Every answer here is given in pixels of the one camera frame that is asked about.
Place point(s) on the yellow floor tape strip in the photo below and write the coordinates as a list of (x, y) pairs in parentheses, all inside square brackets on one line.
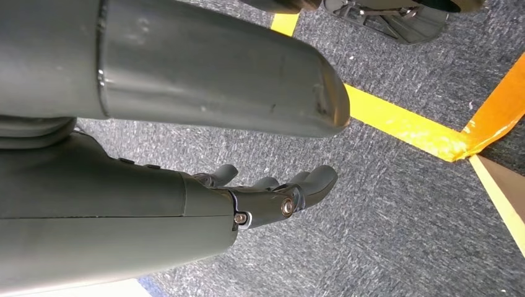
[(406, 123), (285, 24)]

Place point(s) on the grey robot leg shell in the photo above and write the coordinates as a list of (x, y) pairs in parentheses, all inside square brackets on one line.
[(184, 69)]

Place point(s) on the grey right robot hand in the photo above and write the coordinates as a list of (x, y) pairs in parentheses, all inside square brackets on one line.
[(102, 213)]

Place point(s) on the orange floor tape strip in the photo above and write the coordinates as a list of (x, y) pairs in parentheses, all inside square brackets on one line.
[(500, 106)]

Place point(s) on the grey robot foot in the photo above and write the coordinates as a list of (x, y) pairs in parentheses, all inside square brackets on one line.
[(389, 22)]

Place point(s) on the white panel with blue edge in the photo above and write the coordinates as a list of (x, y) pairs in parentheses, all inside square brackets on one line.
[(82, 290)]

